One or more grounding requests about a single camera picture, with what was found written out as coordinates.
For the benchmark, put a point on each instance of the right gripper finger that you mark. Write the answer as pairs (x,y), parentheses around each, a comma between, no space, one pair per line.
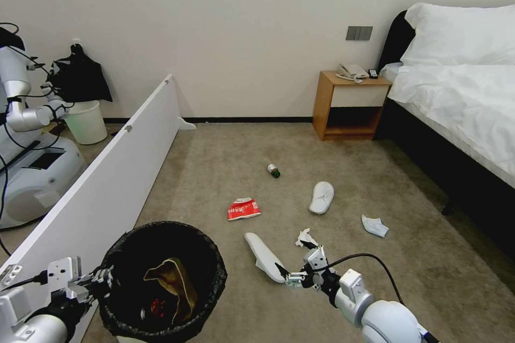
(312,245)
(290,276)

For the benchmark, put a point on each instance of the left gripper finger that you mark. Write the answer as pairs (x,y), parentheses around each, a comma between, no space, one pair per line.
(94,291)
(100,274)

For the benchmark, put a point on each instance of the black trash bin with liner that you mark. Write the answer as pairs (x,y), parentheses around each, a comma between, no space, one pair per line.
(128,246)

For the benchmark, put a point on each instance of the second robot grey arm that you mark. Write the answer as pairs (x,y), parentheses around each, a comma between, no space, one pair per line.
(18,77)

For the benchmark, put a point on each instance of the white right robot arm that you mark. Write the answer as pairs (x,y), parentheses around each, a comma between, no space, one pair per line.
(382,319)

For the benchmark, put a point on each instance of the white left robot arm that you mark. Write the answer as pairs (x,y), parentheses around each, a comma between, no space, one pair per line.
(28,327)

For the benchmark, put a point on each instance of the white waste bin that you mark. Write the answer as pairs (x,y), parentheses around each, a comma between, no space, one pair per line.
(86,122)

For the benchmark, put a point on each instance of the white crumpled tissue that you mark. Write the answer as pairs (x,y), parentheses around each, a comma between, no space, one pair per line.
(303,235)

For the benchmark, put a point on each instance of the white slipper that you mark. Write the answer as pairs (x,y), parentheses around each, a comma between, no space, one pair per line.
(322,197)
(263,256)

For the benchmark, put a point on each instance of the pale blue face mask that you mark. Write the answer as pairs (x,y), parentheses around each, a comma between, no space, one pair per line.
(375,225)

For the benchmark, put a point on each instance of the red crumpled snack packet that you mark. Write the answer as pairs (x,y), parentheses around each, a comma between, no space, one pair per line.
(243,210)

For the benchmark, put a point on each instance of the brown crumpled paper scrap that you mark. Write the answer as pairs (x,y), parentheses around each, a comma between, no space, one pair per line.
(177,282)

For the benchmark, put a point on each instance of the small green bottle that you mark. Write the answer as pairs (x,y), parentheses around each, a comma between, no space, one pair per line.
(274,171)

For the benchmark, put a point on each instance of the white partition board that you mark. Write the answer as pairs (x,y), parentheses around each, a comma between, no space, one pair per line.
(108,174)

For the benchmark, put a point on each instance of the wooden nightstand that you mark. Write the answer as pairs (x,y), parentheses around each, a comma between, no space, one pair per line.
(354,94)

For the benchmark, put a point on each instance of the white board foot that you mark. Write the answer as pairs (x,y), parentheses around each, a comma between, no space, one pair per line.
(186,123)

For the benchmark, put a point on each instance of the white desk telephone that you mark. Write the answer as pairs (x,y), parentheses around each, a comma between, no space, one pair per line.
(352,71)

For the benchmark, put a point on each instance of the small black remote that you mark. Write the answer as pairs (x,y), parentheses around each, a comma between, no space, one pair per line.
(373,73)

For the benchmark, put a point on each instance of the black plastic bag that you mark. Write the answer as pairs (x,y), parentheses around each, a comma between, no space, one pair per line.
(82,73)

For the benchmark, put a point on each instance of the white duvet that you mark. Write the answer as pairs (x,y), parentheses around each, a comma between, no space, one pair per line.
(462,102)

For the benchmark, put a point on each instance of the white pillow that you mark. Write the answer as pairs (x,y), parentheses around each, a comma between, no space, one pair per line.
(462,33)

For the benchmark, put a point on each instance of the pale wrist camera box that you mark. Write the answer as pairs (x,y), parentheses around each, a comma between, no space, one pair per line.
(316,259)
(64,270)

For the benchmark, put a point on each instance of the silver board bracket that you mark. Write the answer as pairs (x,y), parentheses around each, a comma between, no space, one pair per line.
(10,272)

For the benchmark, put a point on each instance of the black bed frame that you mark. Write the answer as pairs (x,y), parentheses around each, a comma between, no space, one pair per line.
(442,162)

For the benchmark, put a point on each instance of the grey wall switch panel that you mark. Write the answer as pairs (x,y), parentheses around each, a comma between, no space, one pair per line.
(359,33)

